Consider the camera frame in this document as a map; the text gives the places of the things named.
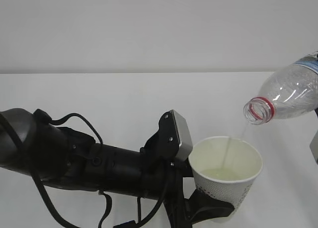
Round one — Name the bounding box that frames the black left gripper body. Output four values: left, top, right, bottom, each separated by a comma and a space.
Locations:
139, 111, 192, 228

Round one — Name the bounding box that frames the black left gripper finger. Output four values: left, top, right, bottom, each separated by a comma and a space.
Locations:
185, 189, 235, 225

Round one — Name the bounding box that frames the clear plastic water bottle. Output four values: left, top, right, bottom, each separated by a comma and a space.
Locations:
243, 51, 318, 125

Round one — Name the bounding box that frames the white paper coffee cup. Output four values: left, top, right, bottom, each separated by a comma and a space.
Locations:
188, 136, 263, 217

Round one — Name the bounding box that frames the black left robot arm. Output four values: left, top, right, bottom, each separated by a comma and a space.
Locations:
0, 108, 234, 228

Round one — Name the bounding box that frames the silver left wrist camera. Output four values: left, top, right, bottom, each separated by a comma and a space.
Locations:
171, 110, 193, 161

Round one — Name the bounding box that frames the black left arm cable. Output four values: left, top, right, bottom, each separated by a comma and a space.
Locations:
32, 108, 169, 228

